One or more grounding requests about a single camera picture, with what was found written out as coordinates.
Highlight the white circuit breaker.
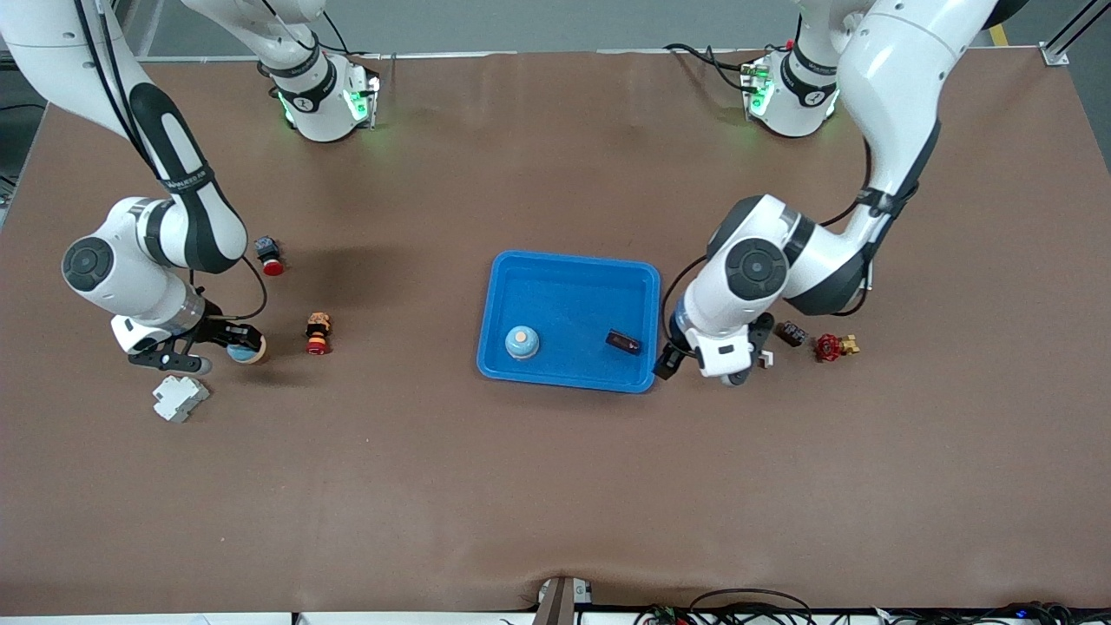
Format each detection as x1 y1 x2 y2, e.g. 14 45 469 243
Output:
152 374 211 424

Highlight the blue plastic tray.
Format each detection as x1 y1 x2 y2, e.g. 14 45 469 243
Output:
476 250 662 394

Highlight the red handwheel brass valve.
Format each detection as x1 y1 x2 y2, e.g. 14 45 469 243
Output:
814 332 861 363

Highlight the brown table cover mat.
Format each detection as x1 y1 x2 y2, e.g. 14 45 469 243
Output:
0 48 1111 615

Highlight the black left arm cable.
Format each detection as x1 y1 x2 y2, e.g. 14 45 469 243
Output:
662 130 876 350

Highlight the black looped cable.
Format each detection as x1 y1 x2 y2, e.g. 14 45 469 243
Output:
688 588 814 625

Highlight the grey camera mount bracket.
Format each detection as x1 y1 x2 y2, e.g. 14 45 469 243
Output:
531 576 594 625

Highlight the black right base cable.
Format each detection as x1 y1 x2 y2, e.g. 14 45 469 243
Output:
295 7 383 62

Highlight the black base cable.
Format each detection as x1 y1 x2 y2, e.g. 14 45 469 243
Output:
295 7 383 62
664 42 758 93

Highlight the black left base cable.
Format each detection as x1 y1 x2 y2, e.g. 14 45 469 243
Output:
664 42 758 93

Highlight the black cable bundle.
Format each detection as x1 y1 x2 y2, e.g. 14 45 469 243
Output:
877 601 1111 625

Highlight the aluminium frame profile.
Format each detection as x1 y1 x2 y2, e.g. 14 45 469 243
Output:
1040 0 1111 67

